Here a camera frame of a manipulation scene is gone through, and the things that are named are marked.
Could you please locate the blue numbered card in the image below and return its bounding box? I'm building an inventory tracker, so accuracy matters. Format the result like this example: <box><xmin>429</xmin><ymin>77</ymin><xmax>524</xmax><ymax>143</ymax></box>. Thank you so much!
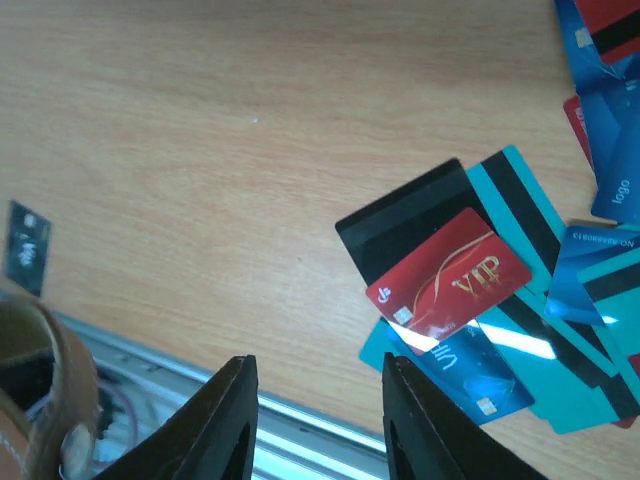
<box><xmin>543</xmin><ymin>223</ymin><xmax>640</xmax><ymax>327</ymax></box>

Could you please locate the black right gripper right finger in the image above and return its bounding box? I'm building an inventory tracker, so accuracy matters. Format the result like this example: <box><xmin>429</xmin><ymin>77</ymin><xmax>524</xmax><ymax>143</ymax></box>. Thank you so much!
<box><xmin>382</xmin><ymin>353</ymin><xmax>544</xmax><ymax>480</ymax></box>

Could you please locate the black VIP card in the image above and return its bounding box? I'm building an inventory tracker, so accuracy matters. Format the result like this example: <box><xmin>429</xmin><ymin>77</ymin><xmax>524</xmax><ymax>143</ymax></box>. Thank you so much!
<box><xmin>3</xmin><ymin>200</ymin><xmax>53</xmax><ymax>297</ymax></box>

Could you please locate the black magnetic stripe card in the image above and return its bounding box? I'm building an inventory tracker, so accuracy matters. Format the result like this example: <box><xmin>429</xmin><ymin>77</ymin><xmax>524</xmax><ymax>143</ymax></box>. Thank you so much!
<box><xmin>335</xmin><ymin>159</ymin><xmax>492</xmax><ymax>285</ymax></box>

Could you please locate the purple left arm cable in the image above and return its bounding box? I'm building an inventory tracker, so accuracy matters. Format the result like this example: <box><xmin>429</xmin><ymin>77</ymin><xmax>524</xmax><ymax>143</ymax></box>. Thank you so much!
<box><xmin>24</xmin><ymin>374</ymin><xmax>139</xmax><ymax>466</ymax></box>

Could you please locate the teal magnetic stripe card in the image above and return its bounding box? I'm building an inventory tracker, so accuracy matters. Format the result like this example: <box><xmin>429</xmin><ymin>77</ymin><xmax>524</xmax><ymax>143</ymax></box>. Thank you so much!
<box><xmin>467</xmin><ymin>145</ymin><xmax>565</xmax><ymax>298</ymax></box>

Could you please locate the red VIP card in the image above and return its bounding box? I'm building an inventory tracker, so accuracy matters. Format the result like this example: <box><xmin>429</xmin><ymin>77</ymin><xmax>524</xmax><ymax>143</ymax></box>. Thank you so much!
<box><xmin>366</xmin><ymin>208</ymin><xmax>532</xmax><ymax>354</ymax></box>

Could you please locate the brown leather card holder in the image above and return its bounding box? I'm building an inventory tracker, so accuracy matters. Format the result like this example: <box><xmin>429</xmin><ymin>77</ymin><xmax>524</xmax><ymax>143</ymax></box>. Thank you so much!
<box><xmin>1</xmin><ymin>297</ymin><xmax>99</xmax><ymax>479</ymax></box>

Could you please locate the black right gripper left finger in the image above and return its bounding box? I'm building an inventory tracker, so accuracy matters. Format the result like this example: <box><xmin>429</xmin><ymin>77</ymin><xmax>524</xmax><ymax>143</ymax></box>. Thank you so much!
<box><xmin>97</xmin><ymin>355</ymin><xmax>258</xmax><ymax>480</ymax></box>

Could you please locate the blue VIP chip card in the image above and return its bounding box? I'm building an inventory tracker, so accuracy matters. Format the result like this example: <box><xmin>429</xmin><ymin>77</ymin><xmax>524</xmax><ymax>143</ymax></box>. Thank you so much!
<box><xmin>385</xmin><ymin>324</ymin><xmax>535</xmax><ymax>425</ymax></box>

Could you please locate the aluminium front rail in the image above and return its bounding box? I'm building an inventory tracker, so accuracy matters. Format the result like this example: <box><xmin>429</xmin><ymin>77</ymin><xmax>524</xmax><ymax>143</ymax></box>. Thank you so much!
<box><xmin>59</xmin><ymin>315</ymin><xmax>389</xmax><ymax>479</ymax></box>

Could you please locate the blue logo card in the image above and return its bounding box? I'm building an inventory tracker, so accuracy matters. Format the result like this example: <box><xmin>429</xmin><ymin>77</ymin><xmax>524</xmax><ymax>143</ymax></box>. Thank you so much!
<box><xmin>576</xmin><ymin>77</ymin><xmax>639</xmax><ymax>224</ymax></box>

